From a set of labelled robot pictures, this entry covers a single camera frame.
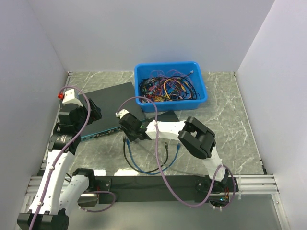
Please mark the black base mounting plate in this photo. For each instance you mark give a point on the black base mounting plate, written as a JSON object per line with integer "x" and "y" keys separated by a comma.
{"x": 153, "y": 188}

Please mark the blue plastic bin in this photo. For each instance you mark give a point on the blue plastic bin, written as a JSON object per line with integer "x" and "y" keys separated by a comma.
{"x": 170, "y": 85}

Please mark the large black network switch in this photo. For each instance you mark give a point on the large black network switch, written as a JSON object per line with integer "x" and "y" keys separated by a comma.
{"x": 108, "y": 100}

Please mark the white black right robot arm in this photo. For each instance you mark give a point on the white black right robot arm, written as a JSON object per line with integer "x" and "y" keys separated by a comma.
{"x": 198, "y": 139}

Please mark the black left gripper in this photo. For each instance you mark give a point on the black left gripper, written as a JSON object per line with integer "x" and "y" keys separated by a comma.
{"x": 94, "y": 113}

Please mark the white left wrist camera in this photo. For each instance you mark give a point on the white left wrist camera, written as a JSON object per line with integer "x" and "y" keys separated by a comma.
{"x": 69, "y": 97}

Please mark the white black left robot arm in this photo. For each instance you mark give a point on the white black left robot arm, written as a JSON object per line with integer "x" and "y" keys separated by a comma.
{"x": 52, "y": 204}

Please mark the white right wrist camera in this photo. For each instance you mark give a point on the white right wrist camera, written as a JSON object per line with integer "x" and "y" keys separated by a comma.
{"x": 121, "y": 113}

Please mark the small black network switch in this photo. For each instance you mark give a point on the small black network switch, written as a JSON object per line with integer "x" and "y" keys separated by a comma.
{"x": 168, "y": 116}

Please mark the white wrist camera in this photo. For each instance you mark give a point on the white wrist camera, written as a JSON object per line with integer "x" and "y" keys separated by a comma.
{"x": 69, "y": 97}
{"x": 121, "y": 113}

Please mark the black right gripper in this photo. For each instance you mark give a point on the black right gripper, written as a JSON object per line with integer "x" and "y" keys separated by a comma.
{"x": 131, "y": 138}

